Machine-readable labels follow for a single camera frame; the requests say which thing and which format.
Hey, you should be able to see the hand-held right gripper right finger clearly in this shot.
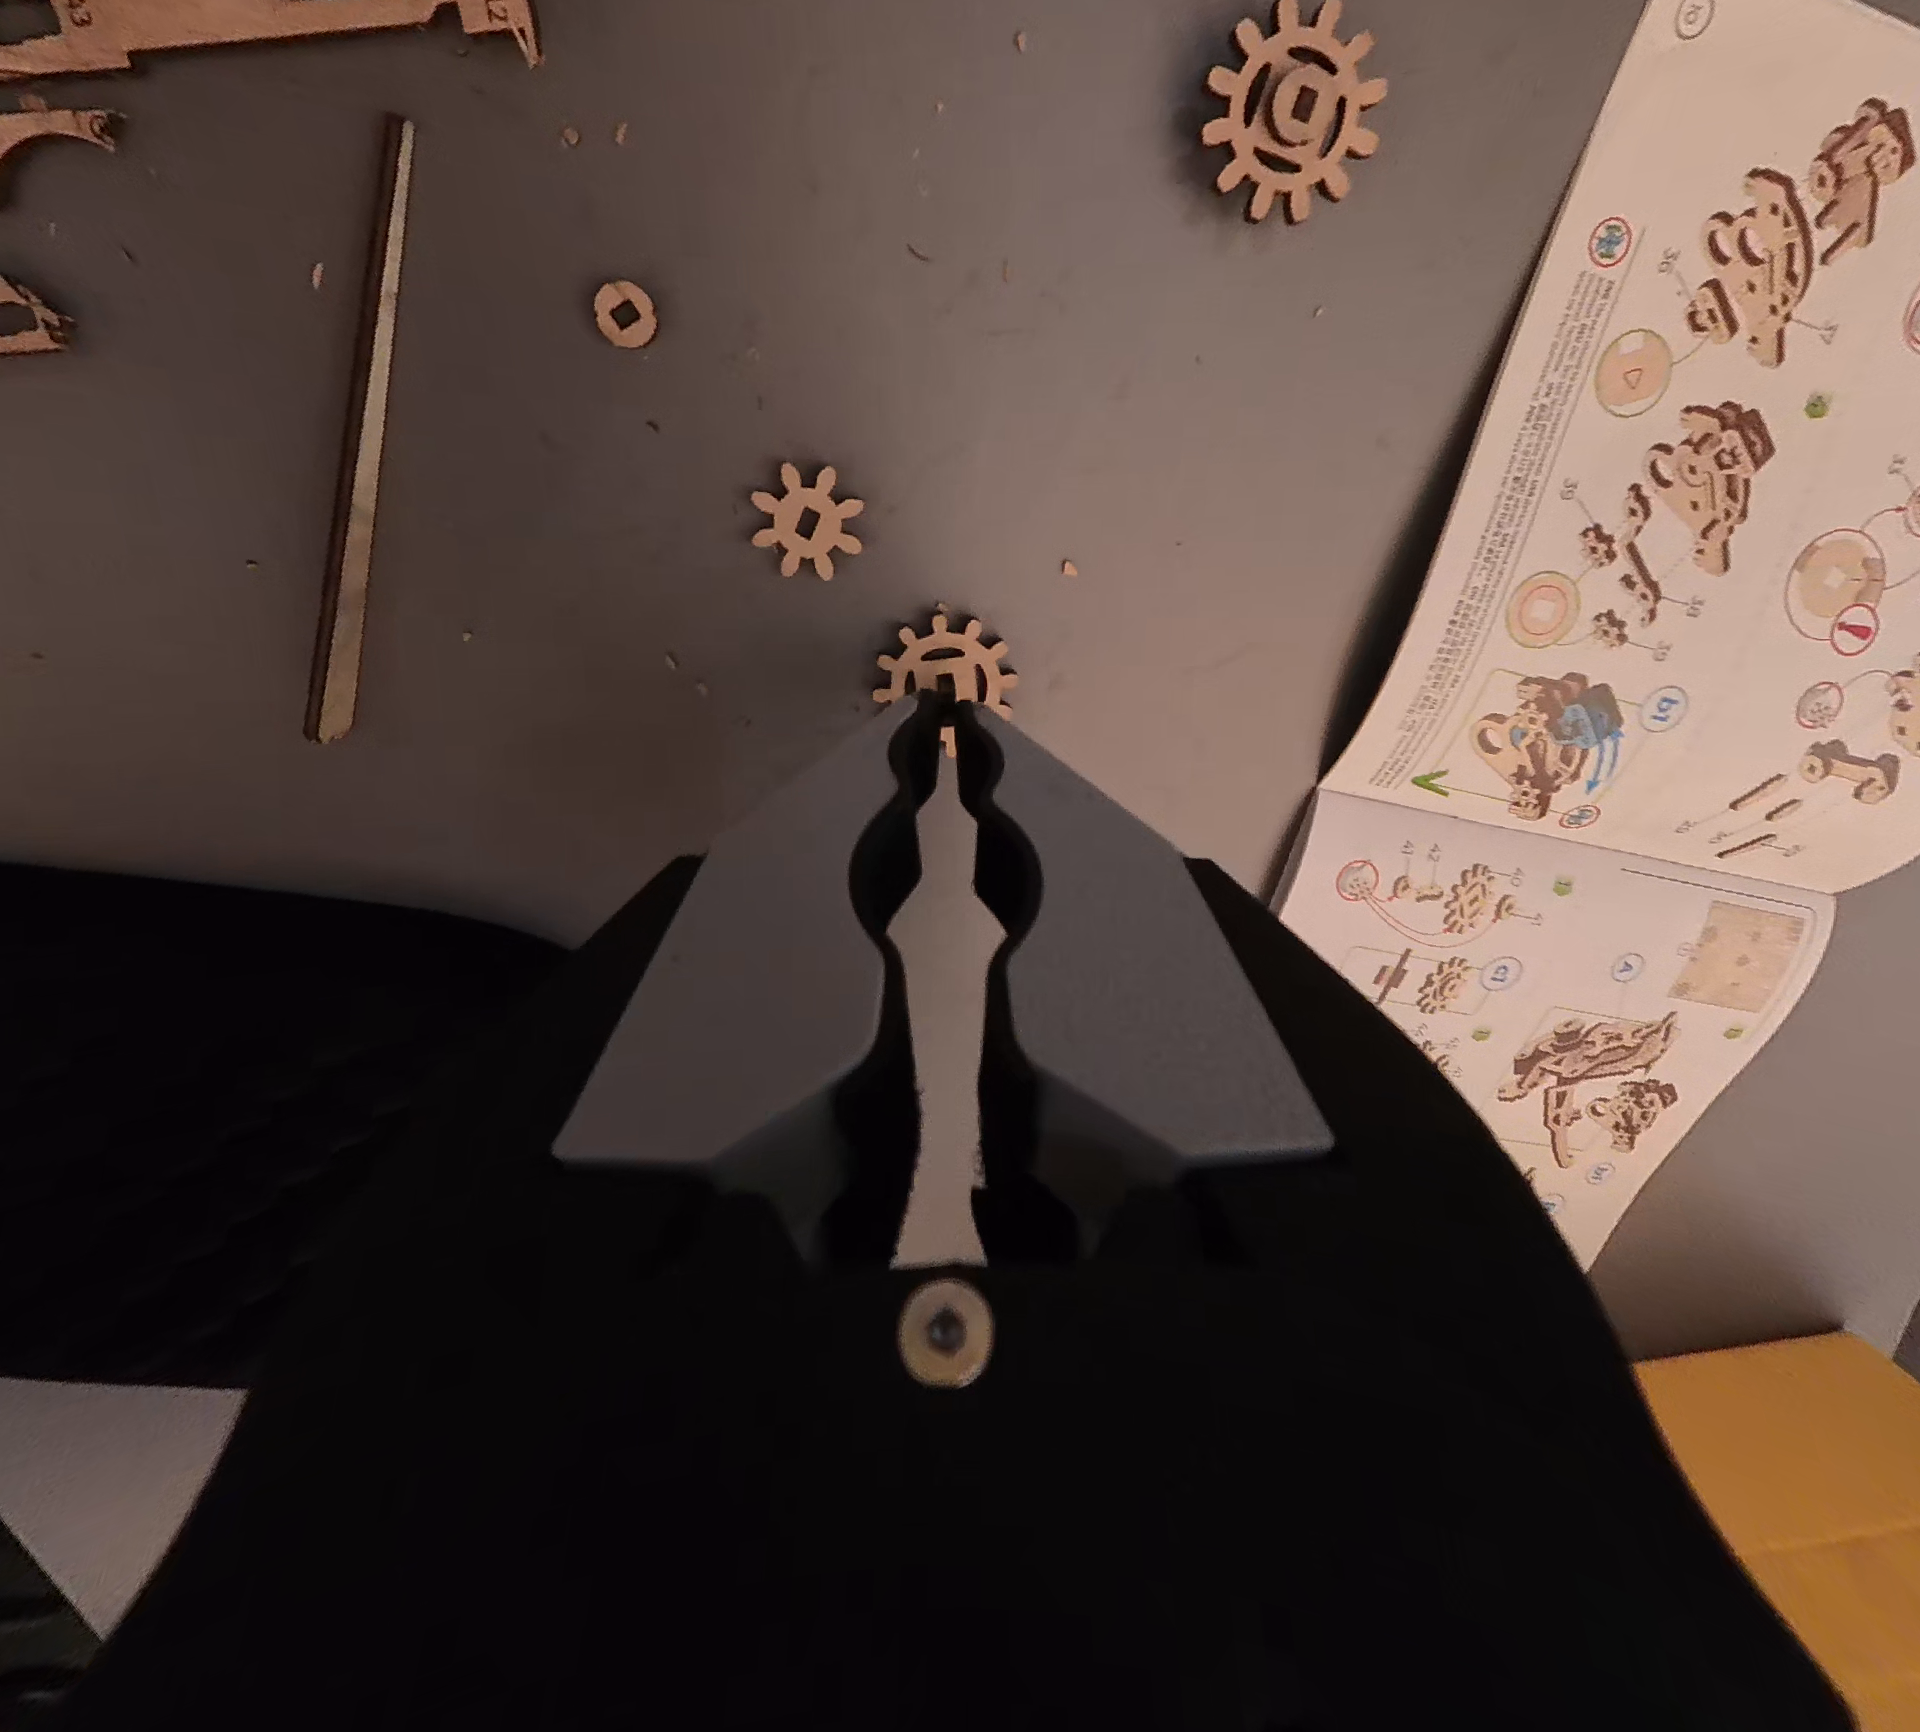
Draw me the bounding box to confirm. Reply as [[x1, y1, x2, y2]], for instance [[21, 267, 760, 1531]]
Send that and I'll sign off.
[[951, 695, 1337, 1270]]

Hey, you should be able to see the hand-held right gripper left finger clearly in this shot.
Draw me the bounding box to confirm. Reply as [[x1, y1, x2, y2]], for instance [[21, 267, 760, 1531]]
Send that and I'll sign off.
[[553, 694, 937, 1270]]

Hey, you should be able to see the medium wooden gear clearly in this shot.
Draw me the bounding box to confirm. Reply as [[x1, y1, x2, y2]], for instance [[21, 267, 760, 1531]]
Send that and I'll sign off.
[[873, 606, 1021, 763]]

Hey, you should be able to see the laser-cut wooden parts sheet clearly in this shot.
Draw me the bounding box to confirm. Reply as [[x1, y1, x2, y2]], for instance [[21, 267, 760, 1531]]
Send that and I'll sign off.
[[0, 0, 542, 359]]

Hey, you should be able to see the small wooden gear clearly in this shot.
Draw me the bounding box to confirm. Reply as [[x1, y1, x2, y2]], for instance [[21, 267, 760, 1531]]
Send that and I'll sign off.
[[747, 457, 869, 587]]

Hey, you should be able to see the dark cloth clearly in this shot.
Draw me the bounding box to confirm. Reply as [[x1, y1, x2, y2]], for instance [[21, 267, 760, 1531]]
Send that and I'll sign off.
[[0, 860, 601, 1389]]

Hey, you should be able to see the thin wooden stick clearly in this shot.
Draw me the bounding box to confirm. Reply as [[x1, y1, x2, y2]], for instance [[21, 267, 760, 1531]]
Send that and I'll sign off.
[[302, 113, 417, 748]]

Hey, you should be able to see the paper instruction booklet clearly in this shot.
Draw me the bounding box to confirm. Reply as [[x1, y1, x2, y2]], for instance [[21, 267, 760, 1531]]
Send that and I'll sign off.
[[1267, 0, 1920, 1281]]

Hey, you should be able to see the large wooden gear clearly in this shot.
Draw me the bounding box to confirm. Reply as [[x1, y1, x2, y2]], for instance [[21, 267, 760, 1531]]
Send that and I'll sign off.
[[1200, 0, 1391, 228]]

